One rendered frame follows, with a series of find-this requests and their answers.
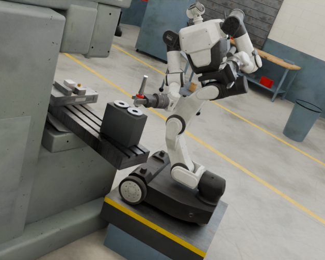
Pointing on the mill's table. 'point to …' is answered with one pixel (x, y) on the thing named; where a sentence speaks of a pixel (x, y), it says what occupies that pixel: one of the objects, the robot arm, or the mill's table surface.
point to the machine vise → (66, 95)
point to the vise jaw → (79, 90)
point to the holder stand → (123, 123)
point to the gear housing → (115, 2)
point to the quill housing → (103, 31)
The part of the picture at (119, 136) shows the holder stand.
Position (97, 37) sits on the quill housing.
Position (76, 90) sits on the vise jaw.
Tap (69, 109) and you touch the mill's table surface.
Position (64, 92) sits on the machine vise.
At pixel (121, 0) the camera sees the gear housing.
